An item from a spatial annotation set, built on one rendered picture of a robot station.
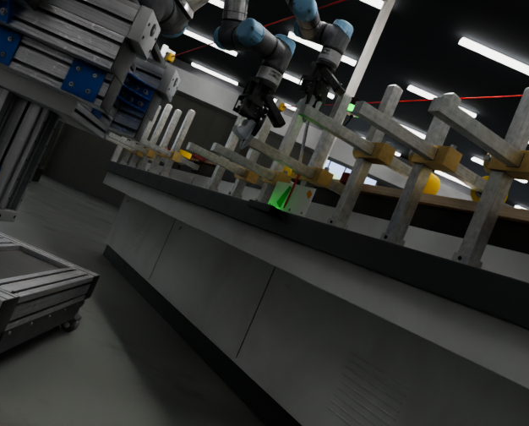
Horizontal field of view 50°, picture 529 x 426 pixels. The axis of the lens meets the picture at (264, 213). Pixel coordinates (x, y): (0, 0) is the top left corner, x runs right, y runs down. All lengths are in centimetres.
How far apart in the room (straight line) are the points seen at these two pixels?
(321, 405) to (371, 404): 21
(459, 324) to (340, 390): 61
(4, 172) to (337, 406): 118
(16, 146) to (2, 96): 14
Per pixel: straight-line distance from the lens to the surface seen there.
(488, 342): 122
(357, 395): 173
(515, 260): 150
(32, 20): 157
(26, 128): 177
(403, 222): 148
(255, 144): 174
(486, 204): 132
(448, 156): 146
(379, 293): 146
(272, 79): 175
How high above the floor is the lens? 57
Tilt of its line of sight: 3 degrees up
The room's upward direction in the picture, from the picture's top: 23 degrees clockwise
